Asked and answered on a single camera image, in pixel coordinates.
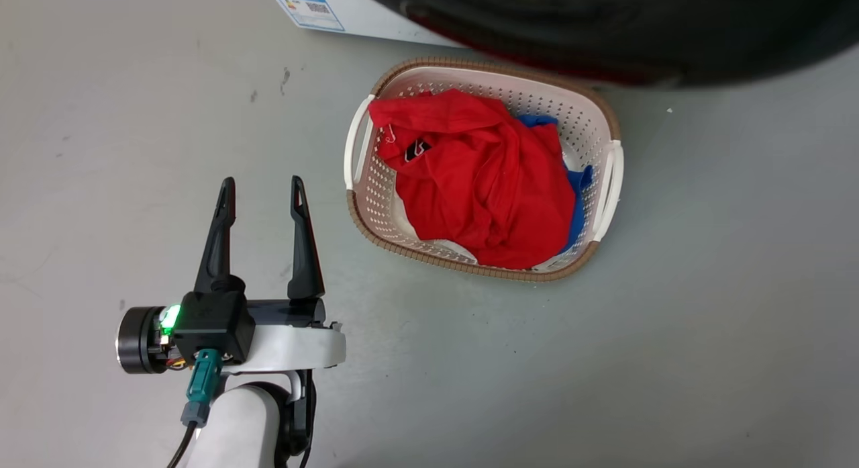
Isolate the blue and white energy label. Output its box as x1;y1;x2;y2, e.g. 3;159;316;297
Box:
268;0;347;33

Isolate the black cable with teal plug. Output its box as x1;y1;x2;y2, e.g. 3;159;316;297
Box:
166;348;224;468

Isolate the red garment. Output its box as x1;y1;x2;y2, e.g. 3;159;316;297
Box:
368;89;578;271

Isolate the blue garment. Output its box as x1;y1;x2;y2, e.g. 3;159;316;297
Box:
515;113;595;255

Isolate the white washing machine body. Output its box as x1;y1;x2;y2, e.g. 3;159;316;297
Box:
264;0;472;50

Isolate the white perforated laundry basket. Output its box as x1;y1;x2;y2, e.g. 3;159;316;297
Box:
344;57;625;283

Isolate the black round washing machine door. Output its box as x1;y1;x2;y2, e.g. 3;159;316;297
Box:
349;0;859;88

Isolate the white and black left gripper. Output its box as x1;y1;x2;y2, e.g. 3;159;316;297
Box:
116;175;347;377

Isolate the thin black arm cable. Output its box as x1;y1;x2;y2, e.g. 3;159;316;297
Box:
297;370;317;468

